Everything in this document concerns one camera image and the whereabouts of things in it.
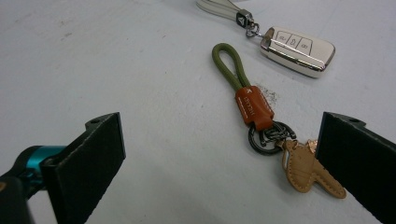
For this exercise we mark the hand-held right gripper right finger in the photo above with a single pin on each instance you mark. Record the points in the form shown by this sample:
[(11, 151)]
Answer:
[(361, 161)]

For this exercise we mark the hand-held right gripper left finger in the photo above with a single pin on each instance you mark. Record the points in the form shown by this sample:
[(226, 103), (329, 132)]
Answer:
[(90, 168)]

